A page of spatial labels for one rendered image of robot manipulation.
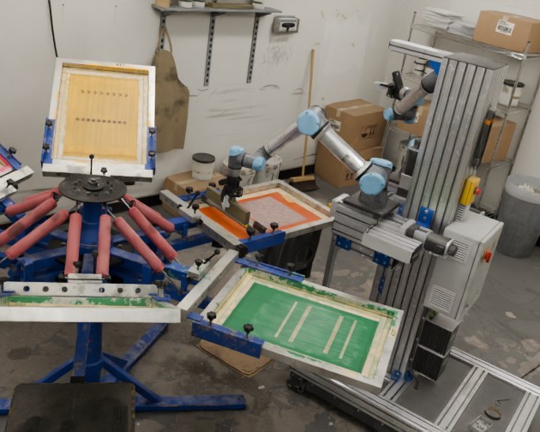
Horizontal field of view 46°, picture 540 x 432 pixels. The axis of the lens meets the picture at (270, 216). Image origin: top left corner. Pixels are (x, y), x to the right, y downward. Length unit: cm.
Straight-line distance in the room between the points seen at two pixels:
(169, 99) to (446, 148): 282
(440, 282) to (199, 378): 151
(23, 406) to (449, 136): 221
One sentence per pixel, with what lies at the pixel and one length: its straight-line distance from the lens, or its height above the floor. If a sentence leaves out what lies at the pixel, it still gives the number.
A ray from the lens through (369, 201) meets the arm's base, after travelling 330.
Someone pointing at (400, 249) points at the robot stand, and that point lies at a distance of 317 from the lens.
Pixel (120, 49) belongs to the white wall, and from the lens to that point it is 520.
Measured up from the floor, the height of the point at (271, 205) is 95.
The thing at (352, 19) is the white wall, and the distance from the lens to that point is 678.
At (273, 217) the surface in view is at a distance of 369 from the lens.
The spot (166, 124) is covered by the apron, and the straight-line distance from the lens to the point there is 552.
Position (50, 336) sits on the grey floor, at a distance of 423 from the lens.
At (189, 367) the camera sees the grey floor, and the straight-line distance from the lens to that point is 401.
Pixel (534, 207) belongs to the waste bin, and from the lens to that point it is 607.
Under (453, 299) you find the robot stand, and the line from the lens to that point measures 347.
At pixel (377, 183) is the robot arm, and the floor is 144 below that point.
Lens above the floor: 255
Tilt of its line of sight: 26 degrees down
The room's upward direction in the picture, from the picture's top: 9 degrees clockwise
